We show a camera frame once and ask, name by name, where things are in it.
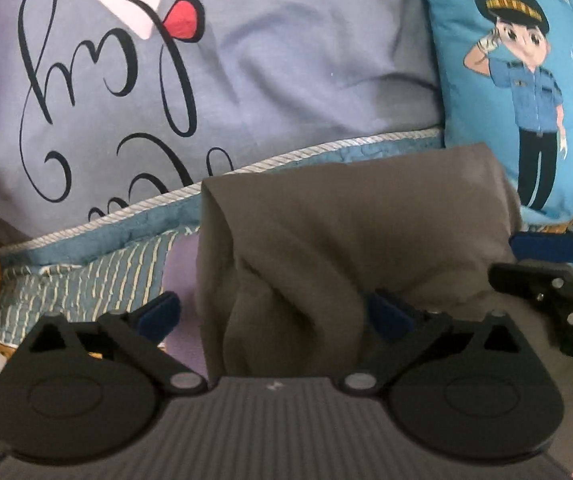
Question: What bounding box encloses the grey sweatshirt with print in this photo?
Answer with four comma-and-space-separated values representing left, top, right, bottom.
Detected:
196, 144, 573, 469

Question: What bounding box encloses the folded purple garment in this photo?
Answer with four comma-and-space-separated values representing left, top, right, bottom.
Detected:
162, 234, 207, 377

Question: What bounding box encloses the blue floral quilt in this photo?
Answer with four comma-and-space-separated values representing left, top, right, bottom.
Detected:
0, 127, 573, 351

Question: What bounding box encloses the blue cartoon police pillow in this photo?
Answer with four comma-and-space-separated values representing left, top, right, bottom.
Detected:
424, 0, 573, 226

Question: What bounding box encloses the grey-blue duvet with lettering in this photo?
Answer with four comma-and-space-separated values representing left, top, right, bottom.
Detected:
0, 0, 443, 245

